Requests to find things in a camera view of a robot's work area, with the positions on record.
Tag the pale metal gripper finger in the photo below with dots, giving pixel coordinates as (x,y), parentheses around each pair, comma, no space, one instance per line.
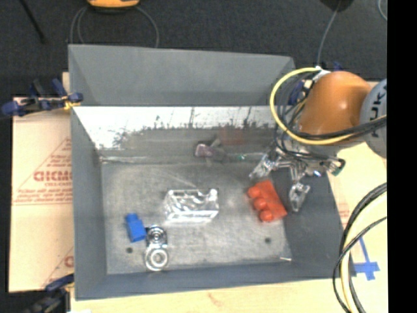
(264,166)
(298,194)

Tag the small green-tipped thin rod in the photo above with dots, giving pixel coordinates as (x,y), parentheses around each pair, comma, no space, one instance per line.
(241,157)

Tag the orange studded toy brick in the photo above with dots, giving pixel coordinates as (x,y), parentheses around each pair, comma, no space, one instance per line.
(267,201)

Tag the purple and grey small object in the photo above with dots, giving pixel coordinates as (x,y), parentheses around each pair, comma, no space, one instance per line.
(205,150)

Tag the clear plastic box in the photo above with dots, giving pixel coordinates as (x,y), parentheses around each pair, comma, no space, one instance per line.
(192,207)

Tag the grey metal bin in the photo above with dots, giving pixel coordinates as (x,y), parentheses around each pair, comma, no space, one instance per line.
(208,240)

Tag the blue toy brick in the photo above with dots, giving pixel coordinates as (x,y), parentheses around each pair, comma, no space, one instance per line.
(135,228)

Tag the brown cardboard board, red print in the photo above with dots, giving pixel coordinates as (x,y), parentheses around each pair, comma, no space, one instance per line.
(39,227)

